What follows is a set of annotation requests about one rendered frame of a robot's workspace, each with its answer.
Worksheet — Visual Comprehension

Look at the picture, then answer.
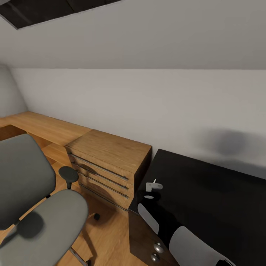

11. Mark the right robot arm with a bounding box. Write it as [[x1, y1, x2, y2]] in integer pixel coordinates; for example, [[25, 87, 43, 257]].
[[137, 183, 235, 266]]

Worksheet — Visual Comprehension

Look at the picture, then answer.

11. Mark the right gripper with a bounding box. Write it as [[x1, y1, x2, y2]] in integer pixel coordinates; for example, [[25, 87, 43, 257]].
[[137, 190, 161, 203]]

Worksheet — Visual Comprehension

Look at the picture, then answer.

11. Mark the swivel chair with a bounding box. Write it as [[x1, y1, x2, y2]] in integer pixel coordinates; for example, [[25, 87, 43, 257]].
[[0, 134, 99, 266]]

